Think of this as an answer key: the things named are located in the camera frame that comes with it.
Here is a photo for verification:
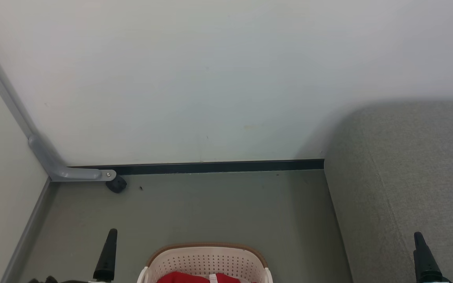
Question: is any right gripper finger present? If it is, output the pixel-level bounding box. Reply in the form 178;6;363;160
414;232;444;282

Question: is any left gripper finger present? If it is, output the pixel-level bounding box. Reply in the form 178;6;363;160
93;229;118;281

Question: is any plain red garment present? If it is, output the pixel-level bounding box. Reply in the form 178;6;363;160
157;271;258;283

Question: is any grey fabric sofa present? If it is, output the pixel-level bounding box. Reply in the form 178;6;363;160
323;100;453;283

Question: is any grey baseboard strip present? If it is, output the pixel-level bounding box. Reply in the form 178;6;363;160
0;177;60;283

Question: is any beige perforated laundry basket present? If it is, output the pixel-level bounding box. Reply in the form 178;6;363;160
137;244;273;283

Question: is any black baseboard strip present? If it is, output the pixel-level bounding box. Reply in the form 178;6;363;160
69;158;324;176

